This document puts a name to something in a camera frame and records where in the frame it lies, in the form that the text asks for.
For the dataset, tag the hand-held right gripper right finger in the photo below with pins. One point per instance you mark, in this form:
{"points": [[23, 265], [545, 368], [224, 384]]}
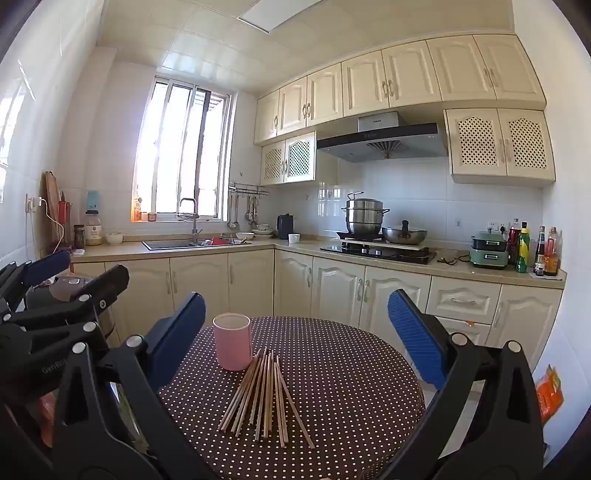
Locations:
{"points": [[415, 341]]}

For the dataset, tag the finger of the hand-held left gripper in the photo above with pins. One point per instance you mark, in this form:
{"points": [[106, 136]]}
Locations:
{"points": [[46, 267], [108, 282]]}

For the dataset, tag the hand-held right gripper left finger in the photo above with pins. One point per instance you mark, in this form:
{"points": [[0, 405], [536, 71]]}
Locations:
{"points": [[180, 332]]}

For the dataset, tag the pink cup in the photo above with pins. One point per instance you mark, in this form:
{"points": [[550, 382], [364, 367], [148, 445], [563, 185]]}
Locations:
{"points": [[231, 346]]}

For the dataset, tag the pile of wooden chopsticks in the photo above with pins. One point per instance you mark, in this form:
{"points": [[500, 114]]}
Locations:
{"points": [[265, 392]]}

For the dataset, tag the brown rice cooker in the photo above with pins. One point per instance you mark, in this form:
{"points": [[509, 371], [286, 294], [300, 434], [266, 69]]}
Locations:
{"points": [[60, 290]]}

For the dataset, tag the dark glass jar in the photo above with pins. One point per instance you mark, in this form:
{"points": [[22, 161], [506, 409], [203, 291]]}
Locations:
{"points": [[79, 237]]}

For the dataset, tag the glass jar white lid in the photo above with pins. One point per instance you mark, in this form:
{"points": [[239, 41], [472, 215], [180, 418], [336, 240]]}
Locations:
{"points": [[93, 230]]}

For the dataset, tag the wooden cutting board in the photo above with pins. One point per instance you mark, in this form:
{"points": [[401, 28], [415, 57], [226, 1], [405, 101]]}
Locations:
{"points": [[51, 207]]}

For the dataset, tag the steel kitchen sink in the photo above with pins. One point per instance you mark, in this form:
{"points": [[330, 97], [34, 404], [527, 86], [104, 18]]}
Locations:
{"points": [[171, 243]]}

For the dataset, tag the orange bottle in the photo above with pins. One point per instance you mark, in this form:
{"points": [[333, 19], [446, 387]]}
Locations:
{"points": [[137, 211]]}

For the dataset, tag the light blue box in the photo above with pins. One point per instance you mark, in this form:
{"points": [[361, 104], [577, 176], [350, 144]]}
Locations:
{"points": [[93, 201]]}

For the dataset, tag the brown polka dot tablecloth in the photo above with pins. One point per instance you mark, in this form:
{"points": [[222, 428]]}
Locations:
{"points": [[346, 392]]}

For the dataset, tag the black gas stove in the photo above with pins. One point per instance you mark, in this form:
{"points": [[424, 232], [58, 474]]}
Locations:
{"points": [[378, 254]]}

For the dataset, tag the steel faucet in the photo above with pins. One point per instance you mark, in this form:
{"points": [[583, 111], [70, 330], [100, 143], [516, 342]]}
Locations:
{"points": [[194, 221]]}

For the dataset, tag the cream base cabinets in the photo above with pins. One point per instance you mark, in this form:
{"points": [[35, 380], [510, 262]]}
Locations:
{"points": [[323, 290]]}

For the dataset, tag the steel wok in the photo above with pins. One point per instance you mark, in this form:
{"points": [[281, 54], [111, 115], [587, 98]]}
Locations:
{"points": [[404, 236]]}

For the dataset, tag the green electric cooker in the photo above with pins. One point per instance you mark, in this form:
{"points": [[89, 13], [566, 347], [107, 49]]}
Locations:
{"points": [[488, 251]]}

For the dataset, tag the white bowl with food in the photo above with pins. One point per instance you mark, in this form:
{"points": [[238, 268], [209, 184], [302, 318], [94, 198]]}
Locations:
{"points": [[245, 236]]}

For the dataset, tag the hanging steel ladle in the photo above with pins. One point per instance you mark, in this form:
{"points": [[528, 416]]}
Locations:
{"points": [[232, 224]]}

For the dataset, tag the stack of white dishes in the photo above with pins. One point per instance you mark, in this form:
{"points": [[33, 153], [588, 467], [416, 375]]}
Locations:
{"points": [[263, 230]]}

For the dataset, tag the steel steamer pot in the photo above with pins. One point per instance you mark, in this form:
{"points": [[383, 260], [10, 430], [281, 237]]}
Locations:
{"points": [[364, 217]]}

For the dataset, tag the hanging steel strainer spoon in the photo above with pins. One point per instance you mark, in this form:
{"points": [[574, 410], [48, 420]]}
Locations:
{"points": [[250, 214]]}

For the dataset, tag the dark bottle red cap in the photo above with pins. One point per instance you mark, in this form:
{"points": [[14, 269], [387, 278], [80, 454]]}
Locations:
{"points": [[513, 244]]}

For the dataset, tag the yellow green bottle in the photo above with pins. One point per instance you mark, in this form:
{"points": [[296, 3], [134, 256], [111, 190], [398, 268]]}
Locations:
{"points": [[522, 251]]}

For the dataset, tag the orange snack packet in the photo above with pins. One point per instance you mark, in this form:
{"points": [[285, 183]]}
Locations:
{"points": [[549, 397]]}

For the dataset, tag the black kettle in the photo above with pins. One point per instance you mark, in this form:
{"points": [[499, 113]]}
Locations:
{"points": [[285, 227]]}

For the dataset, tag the dark sauce bottle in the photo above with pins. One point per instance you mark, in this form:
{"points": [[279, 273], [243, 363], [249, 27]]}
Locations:
{"points": [[539, 254]]}

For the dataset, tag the kitchen window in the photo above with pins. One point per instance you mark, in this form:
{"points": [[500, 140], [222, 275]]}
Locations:
{"points": [[180, 147]]}

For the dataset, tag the clear bottle red label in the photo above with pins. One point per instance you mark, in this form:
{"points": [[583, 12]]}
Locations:
{"points": [[551, 258]]}

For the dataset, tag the small lattice door cabinet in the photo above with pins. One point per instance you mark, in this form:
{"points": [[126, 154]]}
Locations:
{"points": [[288, 159]]}

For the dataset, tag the black range hood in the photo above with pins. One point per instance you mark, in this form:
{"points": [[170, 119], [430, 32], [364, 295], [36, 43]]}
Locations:
{"points": [[378, 138]]}

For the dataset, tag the large lattice door cabinet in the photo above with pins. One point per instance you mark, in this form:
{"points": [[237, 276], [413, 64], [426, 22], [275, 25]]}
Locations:
{"points": [[501, 145]]}

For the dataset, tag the ceiling light panel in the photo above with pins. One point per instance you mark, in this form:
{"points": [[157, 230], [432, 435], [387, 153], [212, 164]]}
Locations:
{"points": [[281, 14]]}

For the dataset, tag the steel utensil rail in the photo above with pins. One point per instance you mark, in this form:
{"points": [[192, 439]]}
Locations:
{"points": [[249, 188]]}

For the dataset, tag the cream upper wall cabinets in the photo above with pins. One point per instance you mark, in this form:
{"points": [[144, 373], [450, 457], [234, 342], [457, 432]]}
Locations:
{"points": [[406, 78]]}

